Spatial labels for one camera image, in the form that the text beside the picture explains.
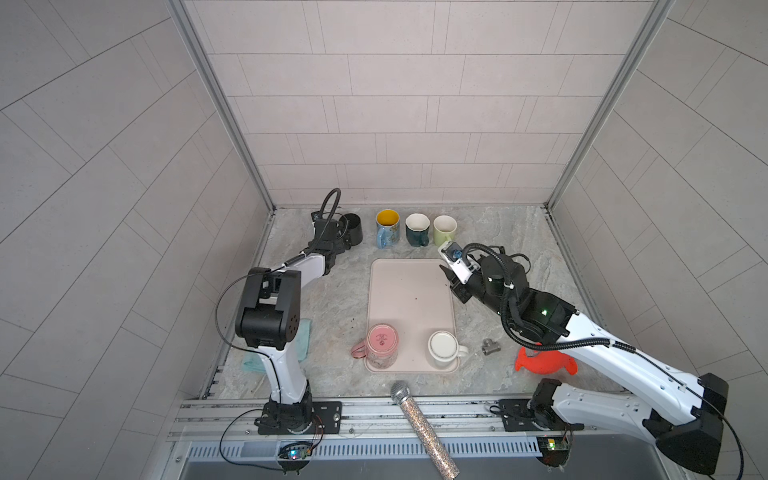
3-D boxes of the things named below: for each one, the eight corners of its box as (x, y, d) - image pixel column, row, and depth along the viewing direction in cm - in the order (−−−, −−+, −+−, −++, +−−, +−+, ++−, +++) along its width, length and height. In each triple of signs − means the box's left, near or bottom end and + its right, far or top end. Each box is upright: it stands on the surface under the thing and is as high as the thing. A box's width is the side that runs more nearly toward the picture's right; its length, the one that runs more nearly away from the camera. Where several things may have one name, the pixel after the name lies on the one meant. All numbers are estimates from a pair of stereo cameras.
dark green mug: (405, 249, 105) (406, 231, 97) (405, 230, 110) (406, 212, 103) (428, 249, 105) (430, 231, 97) (426, 230, 111) (429, 212, 103)
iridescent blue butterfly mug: (376, 253, 104) (375, 234, 96) (378, 228, 112) (377, 209, 103) (400, 254, 104) (400, 235, 96) (400, 229, 112) (400, 209, 104)
